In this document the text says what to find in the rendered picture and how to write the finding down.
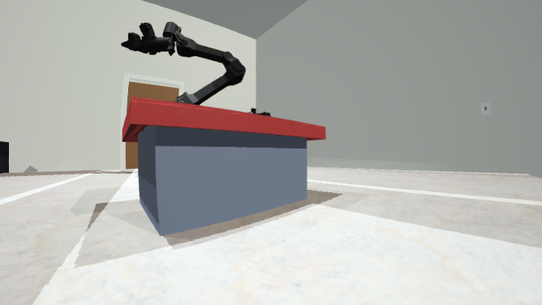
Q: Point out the red lid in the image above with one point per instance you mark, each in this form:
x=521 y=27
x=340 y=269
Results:
x=144 y=112

